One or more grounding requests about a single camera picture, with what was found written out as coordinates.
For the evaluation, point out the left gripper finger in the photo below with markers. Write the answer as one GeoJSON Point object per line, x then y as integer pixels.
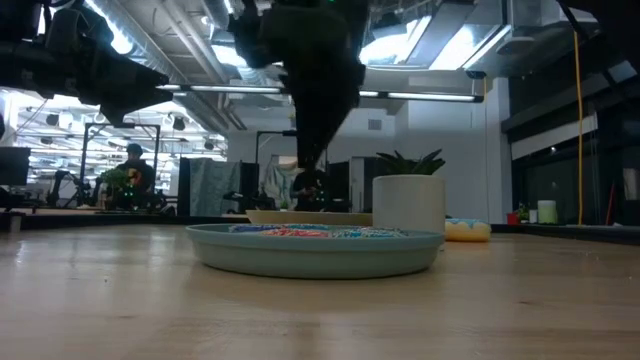
{"type": "Point", "coordinates": [135, 82]}

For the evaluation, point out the beige round plate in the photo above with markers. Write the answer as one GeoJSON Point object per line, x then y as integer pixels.
{"type": "Point", "coordinates": [350, 218]}

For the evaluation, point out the gray wall vent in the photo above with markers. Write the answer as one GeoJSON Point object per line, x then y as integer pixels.
{"type": "Point", "coordinates": [375, 124]}

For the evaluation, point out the pale green container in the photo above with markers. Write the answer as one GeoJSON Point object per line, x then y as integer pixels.
{"type": "Point", "coordinates": [547, 212]}

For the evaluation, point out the black monitor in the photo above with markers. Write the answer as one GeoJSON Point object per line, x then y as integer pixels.
{"type": "Point", "coordinates": [14, 167]}

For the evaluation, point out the white cup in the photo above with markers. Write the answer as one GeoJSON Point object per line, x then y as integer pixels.
{"type": "Point", "coordinates": [533, 216]}

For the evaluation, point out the silver ventilation duct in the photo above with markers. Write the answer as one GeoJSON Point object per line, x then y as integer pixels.
{"type": "Point", "coordinates": [217, 12]}

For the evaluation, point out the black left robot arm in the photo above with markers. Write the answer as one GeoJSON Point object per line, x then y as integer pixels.
{"type": "Point", "coordinates": [20, 60]}

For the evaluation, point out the black partition panel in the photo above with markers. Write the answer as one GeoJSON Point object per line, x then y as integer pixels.
{"type": "Point", "coordinates": [249, 180]}

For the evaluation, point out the small green plant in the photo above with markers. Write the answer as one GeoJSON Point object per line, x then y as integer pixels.
{"type": "Point", "coordinates": [523, 212]}

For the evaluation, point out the black aluminium table frame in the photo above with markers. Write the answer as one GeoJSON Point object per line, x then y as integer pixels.
{"type": "Point", "coordinates": [125, 220]}

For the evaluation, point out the small pink donut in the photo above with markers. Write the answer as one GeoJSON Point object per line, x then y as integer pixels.
{"type": "Point", "coordinates": [295, 233]}

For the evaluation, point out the clear plastic sheet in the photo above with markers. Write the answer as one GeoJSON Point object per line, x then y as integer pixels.
{"type": "Point", "coordinates": [280, 185]}

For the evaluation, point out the large blue frosted donut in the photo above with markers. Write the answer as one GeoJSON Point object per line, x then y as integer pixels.
{"type": "Point", "coordinates": [470, 232]}

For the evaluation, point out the gray cloth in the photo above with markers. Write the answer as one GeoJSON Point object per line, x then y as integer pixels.
{"type": "Point", "coordinates": [212, 185]}

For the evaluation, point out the teal round plate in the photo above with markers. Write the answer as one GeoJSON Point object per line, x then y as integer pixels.
{"type": "Point", "coordinates": [310, 257]}

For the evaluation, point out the person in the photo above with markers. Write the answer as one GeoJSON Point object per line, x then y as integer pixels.
{"type": "Point", "coordinates": [307, 190]}
{"type": "Point", "coordinates": [135, 175]}

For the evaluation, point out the black station frame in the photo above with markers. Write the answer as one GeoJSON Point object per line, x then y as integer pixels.
{"type": "Point", "coordinates": [270, 132]}
{"type": "Point", "coordinates": [122, 125]}

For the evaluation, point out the long ceiling light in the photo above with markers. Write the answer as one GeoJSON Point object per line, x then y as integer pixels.
{"type": "Point", "coordinates": [430, 96]}

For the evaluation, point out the green leafy plant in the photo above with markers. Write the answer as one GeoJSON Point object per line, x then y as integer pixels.
{"type": "Point", "coordinates": [116, 179]}

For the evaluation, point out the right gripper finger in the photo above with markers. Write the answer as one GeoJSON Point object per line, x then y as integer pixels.
{"type": "Point", "coordinates": [312, 130]}

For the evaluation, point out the succulent in white pot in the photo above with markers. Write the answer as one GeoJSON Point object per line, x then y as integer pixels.
{"type": "Point", "coordinates": [409, 205]}

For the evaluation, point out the red cup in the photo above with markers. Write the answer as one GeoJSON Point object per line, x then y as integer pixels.
{"type": "Point", "coordinates": [512, 218]}

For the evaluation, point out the small light blue donut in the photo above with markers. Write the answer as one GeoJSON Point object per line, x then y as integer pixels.
{"type": "Point", "coordinates": [367, 233]}

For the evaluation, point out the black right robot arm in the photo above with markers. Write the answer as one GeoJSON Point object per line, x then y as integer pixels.
{"type": "Point", "coordinates": [615, 20]}

